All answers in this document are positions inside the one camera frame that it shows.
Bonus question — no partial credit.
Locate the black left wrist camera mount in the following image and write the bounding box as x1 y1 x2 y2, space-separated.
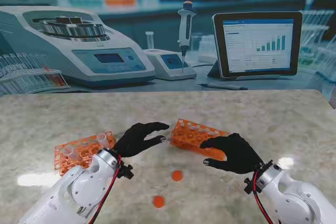
117 164 134 179

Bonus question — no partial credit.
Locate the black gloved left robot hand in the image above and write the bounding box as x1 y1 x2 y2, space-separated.
113 122 170 158

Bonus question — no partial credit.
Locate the clear plastic test tube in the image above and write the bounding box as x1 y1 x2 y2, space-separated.
96 132 111 152
62 145 79 162

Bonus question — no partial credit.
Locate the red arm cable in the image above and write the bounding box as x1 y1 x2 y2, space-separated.
252 171 272 224
88 154 123 224

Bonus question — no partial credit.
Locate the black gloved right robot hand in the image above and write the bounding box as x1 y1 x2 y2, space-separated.
199 132 264 175

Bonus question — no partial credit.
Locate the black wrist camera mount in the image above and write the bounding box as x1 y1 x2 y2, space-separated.
117 164 134 179
243 159 274 195

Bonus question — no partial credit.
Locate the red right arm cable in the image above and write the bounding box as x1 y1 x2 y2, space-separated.
252 171 272 224

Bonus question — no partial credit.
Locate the orange round tube cap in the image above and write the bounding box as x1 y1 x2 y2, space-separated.
171 170 184 182
153 195 166 208

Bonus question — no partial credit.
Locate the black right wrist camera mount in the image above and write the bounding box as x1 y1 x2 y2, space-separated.
243 159 274 195

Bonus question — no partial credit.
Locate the orange test tube rack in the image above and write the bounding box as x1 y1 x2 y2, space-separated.
54 131 117 177
170 118 231 161

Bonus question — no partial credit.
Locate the red left arm cable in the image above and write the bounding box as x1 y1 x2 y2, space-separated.
88 154 123 224

